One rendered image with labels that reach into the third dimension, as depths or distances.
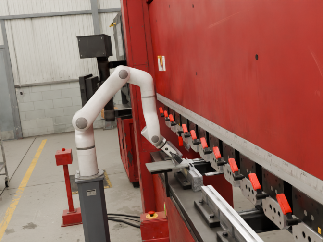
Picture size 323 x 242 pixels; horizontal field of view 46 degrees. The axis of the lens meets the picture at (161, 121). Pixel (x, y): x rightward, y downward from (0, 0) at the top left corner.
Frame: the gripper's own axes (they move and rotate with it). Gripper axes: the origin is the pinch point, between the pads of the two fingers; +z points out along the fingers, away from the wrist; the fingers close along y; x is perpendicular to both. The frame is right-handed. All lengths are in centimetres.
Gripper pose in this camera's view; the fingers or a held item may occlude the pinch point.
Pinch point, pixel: (178, 159)
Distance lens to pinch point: 260.2
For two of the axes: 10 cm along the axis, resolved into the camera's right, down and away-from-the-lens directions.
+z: 7.1, 6.6, 2.3
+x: -6.8, 7.3, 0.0
